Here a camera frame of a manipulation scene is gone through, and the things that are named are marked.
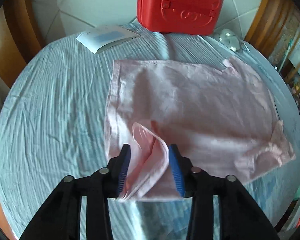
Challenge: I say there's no wooden cabinet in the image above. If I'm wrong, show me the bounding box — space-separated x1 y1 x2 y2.
0 0 44 89

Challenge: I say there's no pink shirt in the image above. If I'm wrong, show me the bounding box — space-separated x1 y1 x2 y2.
103 56 297 202

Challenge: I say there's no white booklet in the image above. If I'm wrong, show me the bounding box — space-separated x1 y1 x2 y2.
76 25 141 54

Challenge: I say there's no wooden door frame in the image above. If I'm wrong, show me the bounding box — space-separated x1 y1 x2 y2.
244 0 294 48

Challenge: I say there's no red plastic case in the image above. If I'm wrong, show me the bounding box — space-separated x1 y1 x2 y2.
136 0 224 36

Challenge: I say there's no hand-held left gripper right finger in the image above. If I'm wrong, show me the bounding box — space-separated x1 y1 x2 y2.
168 144 280 240

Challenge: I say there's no clear plastic wrapper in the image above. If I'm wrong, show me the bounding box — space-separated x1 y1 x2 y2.
216 29 250 53

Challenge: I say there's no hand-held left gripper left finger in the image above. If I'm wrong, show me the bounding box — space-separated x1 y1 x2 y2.
19 144 132 240

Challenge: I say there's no light blue striped sheet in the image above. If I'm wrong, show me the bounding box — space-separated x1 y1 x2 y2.
0 23 300 240

